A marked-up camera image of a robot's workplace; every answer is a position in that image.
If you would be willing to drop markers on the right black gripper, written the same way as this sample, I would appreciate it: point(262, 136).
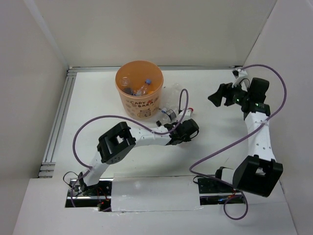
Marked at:
point(225, 90)

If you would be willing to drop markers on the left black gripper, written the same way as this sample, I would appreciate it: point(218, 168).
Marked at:
point(187, 139)

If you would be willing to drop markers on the clear bottle black label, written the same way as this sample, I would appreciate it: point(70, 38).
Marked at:
point(168, 115)

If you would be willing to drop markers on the clear crushed bottle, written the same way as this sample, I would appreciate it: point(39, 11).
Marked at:
point(172, 98)

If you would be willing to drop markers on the clear bottle blue cap label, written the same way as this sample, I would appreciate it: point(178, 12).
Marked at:
point(144, 89)

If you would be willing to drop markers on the green soda bottle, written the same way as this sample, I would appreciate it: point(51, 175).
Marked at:
point(128, 91)

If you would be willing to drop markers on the blue label white cap bottle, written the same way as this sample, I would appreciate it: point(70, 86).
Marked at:
point(124, 81)

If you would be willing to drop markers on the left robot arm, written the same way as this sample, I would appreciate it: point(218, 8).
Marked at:
point(116, 143)

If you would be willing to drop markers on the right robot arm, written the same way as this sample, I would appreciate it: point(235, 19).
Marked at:
point(259, 172)

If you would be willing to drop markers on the orange plastic capybara bin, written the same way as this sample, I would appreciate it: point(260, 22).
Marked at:
point(140, 107)

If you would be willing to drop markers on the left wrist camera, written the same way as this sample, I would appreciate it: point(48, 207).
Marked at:
point(183, 115)

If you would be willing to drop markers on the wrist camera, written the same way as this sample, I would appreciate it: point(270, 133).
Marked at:
point(239, 75)
point(183, 115)

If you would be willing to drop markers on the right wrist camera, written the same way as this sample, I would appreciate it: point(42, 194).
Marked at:
point(239, 75)

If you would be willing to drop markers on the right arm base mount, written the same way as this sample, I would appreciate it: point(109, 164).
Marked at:
point(212, 192)

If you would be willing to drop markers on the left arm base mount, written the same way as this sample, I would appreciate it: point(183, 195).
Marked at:
point(98, 197)

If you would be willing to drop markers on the aluminium frame rail left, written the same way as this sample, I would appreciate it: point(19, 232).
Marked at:
point(50, 155)

